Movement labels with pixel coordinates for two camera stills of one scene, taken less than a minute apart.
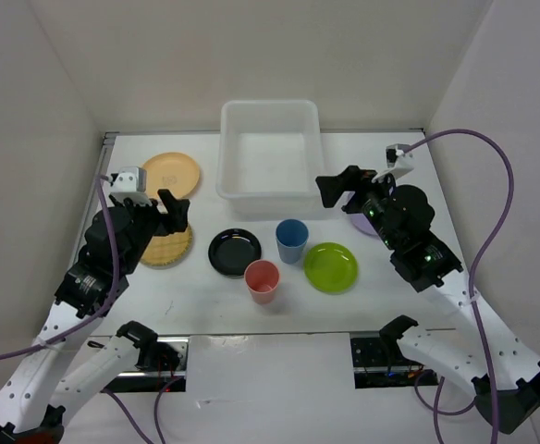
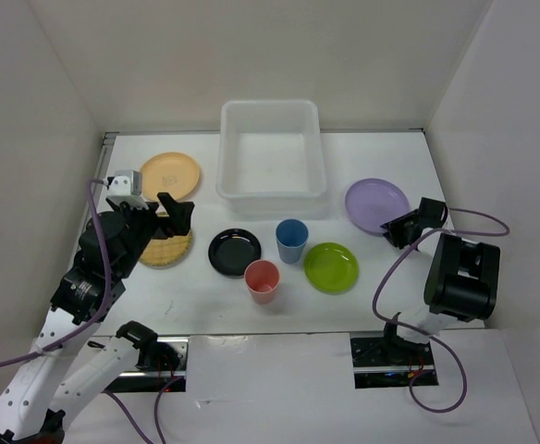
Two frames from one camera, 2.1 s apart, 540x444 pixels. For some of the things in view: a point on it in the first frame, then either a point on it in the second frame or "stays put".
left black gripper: x=176 y=219 stays put
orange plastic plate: x=173 y=171 stays put
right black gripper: x=351 y=178 -> x=394 y=228
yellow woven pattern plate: x=166 y=251 stays put
